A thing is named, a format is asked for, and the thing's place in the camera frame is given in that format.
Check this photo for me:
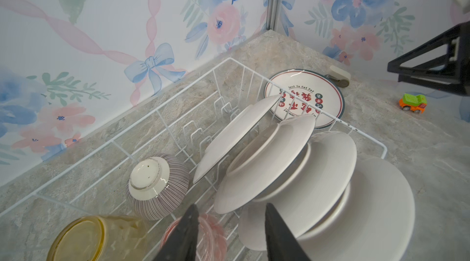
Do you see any white wire dish rack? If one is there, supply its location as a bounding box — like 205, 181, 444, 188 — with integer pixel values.
1, 58, 388, 261

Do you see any yellow glass cup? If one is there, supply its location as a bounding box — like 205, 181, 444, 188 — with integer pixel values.
47, 215, 148, 261

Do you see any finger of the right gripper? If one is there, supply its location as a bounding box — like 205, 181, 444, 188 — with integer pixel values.
387, 22, 470, 96

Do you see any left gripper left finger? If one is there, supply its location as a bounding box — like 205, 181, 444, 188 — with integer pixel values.
153, 204, 199, 261

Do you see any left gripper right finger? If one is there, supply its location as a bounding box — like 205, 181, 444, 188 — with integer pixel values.
264, 203, 310, 261

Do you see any plate with orange pattern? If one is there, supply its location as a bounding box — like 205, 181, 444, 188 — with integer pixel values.
238, 131, 357, 251

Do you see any green yellow toy car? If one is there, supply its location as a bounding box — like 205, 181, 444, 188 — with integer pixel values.
399, 93, 427, 114

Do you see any striped ceramic bowl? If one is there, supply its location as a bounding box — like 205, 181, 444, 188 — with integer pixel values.
126, 153, 189, 221

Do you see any front white plate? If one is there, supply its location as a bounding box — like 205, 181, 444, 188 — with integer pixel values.
297, 157, 416, 261

